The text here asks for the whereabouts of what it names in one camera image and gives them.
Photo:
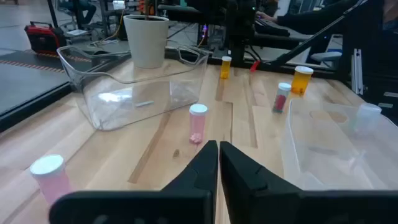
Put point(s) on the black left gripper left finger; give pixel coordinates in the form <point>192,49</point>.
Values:
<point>174,205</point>

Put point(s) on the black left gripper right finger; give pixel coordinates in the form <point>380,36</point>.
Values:
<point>280,207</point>

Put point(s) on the pink pill bottle white cap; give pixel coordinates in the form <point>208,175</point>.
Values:
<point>51,177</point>
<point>197,124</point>

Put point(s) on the clear bottle red pills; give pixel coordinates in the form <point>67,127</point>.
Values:
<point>280,99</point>

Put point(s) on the clear pill bottle white cap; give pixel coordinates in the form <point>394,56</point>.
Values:
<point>367,116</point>

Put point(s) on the large orange pill bottle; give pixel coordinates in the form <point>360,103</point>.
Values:
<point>301,82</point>

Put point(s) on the frosted plastic bin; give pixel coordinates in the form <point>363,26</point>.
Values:
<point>335,155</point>

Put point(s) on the clear plastic bin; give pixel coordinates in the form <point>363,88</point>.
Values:
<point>124,102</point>

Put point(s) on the small red clip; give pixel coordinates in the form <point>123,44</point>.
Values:
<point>254,66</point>

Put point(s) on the silver aluminium extrusion piece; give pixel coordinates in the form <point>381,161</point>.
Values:
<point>357,71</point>

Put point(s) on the white plant pot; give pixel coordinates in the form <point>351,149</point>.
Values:
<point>146,43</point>

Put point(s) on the dark grey desk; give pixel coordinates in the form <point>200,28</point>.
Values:
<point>292,38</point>

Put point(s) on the black keyboard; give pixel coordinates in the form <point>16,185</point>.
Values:
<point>270,28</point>

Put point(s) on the person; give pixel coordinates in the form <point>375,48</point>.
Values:
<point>311,20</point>
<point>84,9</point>

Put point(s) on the red black portable device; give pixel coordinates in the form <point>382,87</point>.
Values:
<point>45,39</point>

